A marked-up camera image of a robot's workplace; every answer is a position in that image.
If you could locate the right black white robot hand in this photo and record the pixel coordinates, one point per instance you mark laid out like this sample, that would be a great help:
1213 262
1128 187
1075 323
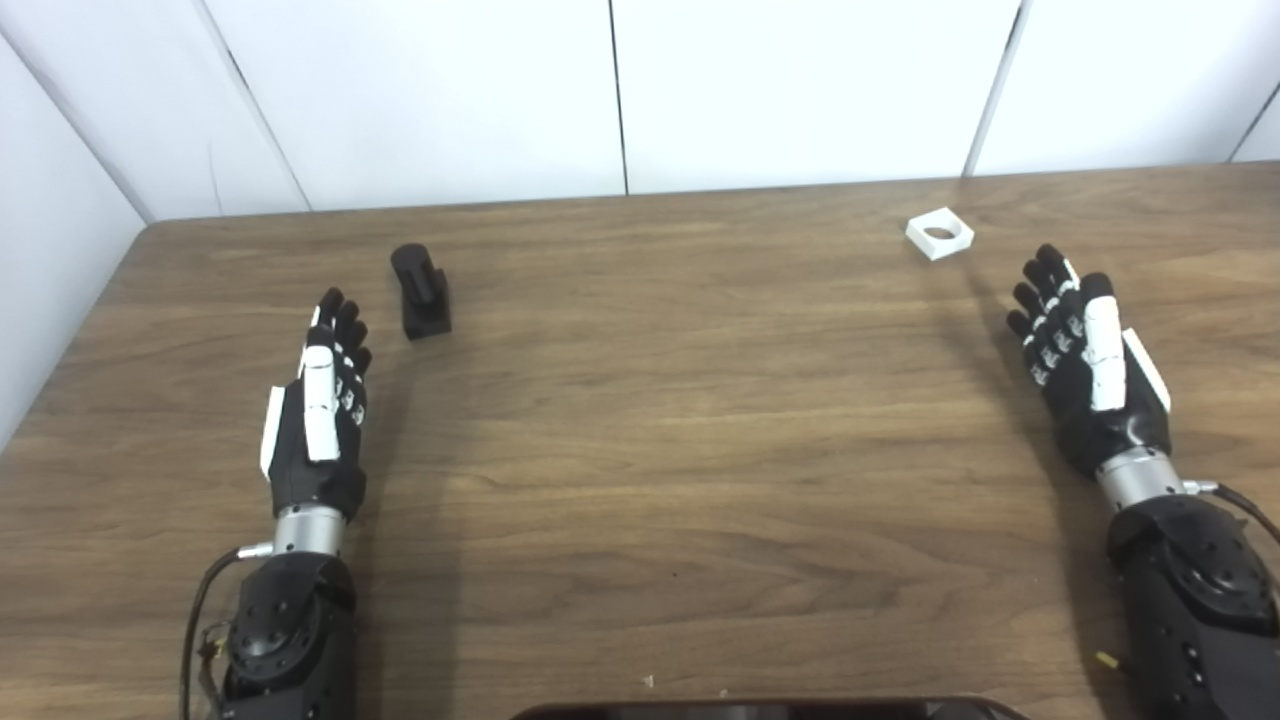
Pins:
1095 430

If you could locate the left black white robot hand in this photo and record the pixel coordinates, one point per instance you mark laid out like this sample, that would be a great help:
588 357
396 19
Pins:
322 470

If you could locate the black peg with square base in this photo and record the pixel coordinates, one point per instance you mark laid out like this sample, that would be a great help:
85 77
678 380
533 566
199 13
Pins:
424 300

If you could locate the white square piece with hole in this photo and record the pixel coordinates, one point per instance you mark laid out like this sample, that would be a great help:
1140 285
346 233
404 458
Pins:
925 245

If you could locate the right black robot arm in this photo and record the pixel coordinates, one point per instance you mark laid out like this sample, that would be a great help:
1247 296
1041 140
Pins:
1200 590

